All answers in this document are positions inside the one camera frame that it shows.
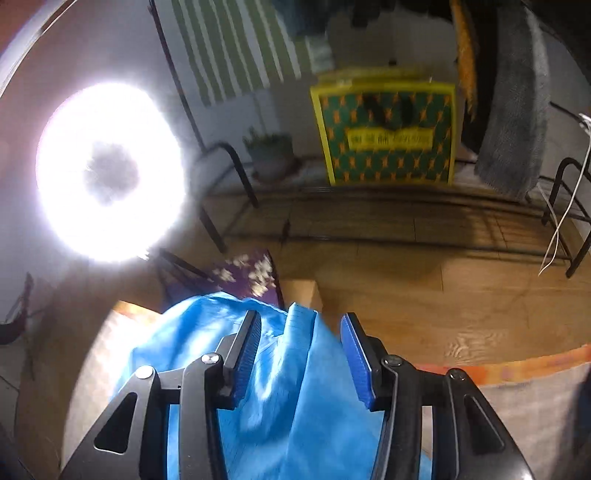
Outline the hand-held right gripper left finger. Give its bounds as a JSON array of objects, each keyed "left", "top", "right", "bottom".
[{"left": 60, "top": 309, "right": 262, "bottom": 480}]

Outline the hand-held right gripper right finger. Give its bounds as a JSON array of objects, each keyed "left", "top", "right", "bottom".
[{"left": 340, "top": 312, "right": 536, "bottom": 480}]

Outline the light blue jacket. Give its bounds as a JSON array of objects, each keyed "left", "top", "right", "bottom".
[{"left": 113, "top": 291, "right": 435, "bottom": 480}]

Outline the black metal clothes rack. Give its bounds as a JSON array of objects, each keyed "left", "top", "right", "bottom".
[{"left": 148, "top": 0, "right": 591, "bottom": 280}]

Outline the purple floral cloth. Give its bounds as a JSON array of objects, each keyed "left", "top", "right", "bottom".
[{"left": 203, "top": 249, "right": 284, "bottom": 308}]

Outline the small potted plant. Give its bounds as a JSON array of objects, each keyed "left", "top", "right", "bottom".
[{"left": 242, "top": 127, "right": 296, "bottom": 183}]

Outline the yellow green patterned box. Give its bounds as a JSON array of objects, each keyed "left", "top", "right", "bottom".
[{"left": 309, "top": 67, "right": 458, "bottom": 188}]

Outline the grey plaid hanging coat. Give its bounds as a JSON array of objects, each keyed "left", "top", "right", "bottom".
[{"left": 473, "top": 9, "right": 552, "bottom": 201}]

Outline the yellow hanging scarf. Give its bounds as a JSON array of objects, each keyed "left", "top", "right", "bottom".
[{"left": 450, "top": 0, "right": 478, "bottom": 116}]

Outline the dark green hanging jacket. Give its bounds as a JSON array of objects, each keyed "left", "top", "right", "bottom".
[{"left": 270, "top": 0, "right": 331, "bottom": 38}]

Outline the ring light on stand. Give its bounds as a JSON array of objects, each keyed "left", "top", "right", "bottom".
[{"left": 34, "top": 82, "right": 218, "bottom": 284}]

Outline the green striped wall poster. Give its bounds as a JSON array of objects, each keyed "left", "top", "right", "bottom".
[{"left": 171, "top": 0, "right": 333, "bottom": 107}]

